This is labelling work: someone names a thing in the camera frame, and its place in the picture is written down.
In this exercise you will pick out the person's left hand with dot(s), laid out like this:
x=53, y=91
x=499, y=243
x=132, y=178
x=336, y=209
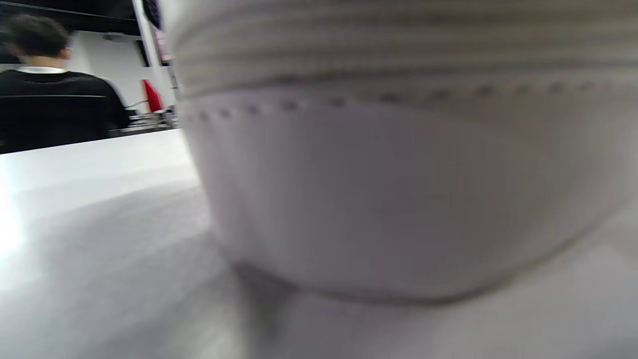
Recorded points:
x=152, y=10

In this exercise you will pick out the red chair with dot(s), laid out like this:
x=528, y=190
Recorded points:
x=152, y=95

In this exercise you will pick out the white cartoon zippered pencil case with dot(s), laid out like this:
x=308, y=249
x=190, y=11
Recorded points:
x=398, y=174

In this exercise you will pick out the silver metal pole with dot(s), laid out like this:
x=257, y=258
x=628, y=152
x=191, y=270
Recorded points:
x=144, y=40

